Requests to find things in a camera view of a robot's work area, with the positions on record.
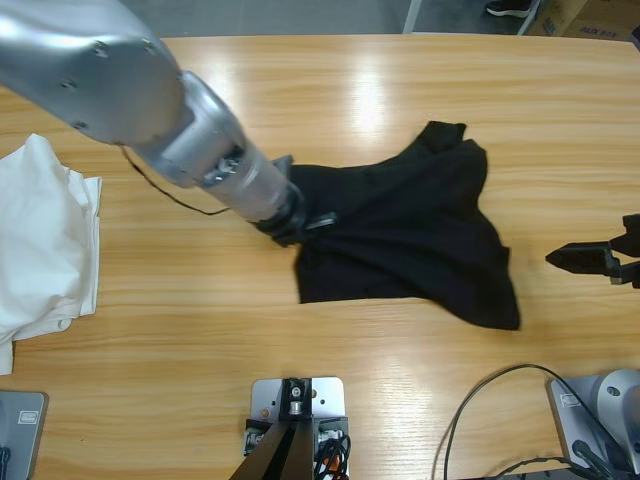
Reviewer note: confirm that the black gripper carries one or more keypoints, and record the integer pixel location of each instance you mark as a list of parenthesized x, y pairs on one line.
[(630, 260), (290, 215)]

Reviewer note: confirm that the black Unitree polo shirt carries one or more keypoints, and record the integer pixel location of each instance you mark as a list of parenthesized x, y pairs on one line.
[(410, 230)]

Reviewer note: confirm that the white Unitree T-shirt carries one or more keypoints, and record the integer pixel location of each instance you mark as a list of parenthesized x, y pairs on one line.
[(5, 355), (40, 250)]

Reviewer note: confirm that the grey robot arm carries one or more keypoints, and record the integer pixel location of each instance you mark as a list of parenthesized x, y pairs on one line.
[(140, 100)]

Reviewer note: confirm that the brown cardboard box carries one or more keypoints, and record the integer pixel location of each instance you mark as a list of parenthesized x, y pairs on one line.
[(590, 15)]

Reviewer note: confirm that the black white shoe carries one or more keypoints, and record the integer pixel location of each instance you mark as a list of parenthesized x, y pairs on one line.
[(510, 8)]

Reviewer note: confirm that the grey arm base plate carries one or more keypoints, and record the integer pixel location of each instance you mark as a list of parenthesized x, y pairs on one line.
[(595, 425), (20, 435)]

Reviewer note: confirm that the white block with dark post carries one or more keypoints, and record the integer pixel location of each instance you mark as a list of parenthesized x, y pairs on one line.
[(296, 430)]

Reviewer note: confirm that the white metal post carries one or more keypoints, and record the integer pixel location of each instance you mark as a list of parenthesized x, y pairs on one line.
[(412, 15)]

